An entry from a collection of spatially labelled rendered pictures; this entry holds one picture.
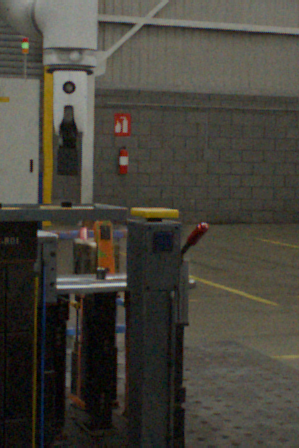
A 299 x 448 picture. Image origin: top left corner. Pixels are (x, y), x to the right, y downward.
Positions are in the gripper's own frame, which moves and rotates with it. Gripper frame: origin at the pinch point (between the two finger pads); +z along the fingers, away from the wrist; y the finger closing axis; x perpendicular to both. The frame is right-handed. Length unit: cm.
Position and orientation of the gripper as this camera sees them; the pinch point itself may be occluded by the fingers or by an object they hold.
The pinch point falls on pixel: (67, 168)
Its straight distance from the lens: 148.1
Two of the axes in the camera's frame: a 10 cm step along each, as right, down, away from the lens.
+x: -10.0, -0.2, -0.6
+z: -0.2, 10.0, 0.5
